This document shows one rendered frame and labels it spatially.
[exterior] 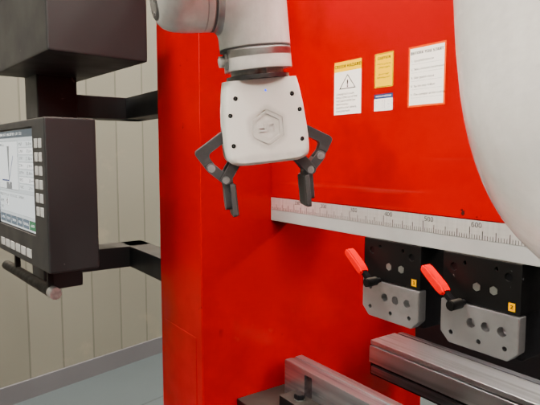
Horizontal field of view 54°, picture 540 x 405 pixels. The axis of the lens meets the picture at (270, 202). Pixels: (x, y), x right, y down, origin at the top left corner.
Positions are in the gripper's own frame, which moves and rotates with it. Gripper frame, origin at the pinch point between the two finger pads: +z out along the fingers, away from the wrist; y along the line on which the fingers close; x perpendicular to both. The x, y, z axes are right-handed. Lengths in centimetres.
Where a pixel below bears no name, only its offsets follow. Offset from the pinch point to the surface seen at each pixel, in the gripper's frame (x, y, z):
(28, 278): 84, -51, 28
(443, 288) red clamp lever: 16.9, 32.8, 22.5
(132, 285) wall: 318, -44, 107
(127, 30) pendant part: 77, -16, -33
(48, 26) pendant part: 68, -33, -34
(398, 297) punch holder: 30, 30, 28
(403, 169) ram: 31.5, 33.5, 3.0
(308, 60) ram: 61, 25, -21
